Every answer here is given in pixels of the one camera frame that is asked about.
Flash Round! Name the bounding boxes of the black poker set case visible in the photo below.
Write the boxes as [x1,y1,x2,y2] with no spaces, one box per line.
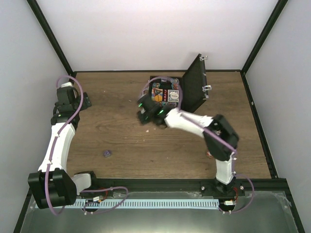
[143,54,212,113]

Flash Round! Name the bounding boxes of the purple poker chip stack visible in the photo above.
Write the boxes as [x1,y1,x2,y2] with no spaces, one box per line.
[103,150,112,158]

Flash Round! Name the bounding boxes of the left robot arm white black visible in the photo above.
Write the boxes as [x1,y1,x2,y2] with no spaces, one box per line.
[28,82,99,209]

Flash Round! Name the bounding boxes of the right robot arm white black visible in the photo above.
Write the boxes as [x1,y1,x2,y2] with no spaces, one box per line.
[137,95,239,196]

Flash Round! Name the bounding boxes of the red dice in case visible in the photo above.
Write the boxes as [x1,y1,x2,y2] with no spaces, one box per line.
[163,89,168,102]

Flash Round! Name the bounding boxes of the blue playing card deck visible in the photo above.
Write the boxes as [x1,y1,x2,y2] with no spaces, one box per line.
[168,90,179,102]

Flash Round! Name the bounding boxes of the white dealer button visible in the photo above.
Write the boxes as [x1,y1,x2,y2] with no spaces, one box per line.
[169,92,179,101]

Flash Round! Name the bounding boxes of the chips in case back slot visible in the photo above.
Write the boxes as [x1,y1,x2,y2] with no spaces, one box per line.
[171,79,179,90]

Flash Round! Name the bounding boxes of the metal sheet front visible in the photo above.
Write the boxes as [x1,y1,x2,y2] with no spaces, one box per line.
[21,191,298,233]

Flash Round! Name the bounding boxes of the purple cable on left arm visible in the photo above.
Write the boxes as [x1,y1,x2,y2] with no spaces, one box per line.
[46,75,85,216]

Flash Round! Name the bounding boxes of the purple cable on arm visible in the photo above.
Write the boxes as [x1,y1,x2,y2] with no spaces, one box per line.
[140,76,255,214]
[46,75,85,216]

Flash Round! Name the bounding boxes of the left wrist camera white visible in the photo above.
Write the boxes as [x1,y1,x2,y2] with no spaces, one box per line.
[61,82,73,88]

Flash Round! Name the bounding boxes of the light blue slotted cable duct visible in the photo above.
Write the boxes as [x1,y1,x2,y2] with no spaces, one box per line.
[68,199,219,210]

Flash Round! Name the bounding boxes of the black frame post left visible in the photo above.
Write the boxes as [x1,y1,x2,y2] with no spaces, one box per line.
[26,0,73,74]

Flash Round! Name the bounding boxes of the black frame post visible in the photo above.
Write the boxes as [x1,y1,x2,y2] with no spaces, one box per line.
[26,0,73,74]
[241,0,288,74]

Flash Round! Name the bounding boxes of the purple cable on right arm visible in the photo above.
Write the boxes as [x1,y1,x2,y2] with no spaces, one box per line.
[140,76,255,214]

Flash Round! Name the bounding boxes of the black front mounting rail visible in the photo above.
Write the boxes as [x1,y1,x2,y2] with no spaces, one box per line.
[95,178,290,198]

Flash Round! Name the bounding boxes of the black frame rail right side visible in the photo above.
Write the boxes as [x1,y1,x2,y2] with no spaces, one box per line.
[240,71,278,179]

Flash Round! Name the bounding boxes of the black frame post right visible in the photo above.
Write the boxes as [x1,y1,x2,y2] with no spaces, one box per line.
[241,0,288,74]

